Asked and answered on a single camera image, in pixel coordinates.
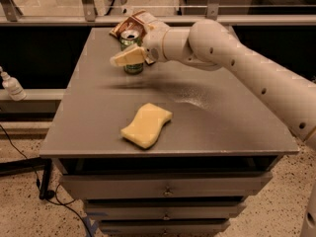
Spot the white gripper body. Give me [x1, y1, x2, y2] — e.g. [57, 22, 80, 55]
[142, 19, 170, 63]

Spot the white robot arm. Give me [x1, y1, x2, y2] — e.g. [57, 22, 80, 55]
[110, 11, 316, 149]

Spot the crumpled brown snack bag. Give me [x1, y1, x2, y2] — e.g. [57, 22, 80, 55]
[109, 10, 156, 65]

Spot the grey drawer cabinet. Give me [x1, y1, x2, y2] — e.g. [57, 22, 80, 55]
[40, 28, 298, 235]

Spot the green soda can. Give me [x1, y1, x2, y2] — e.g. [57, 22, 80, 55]
[119, 30, 143, 75]

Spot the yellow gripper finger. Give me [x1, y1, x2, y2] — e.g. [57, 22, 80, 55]
[110, 43, 147, 66]
[132, 11, 155, 29]

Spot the black floor cable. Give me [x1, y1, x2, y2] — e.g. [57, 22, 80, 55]
[0, 123, 95, 237]

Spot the white spray bottle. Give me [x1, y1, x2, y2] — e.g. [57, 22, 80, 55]
[0, 66, 27, 101]

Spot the yellow sponge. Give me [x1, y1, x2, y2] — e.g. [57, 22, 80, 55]
[120, 103, 173, 149]

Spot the metal window railing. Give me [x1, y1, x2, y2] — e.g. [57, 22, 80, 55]
[1, 0, 316, 26]

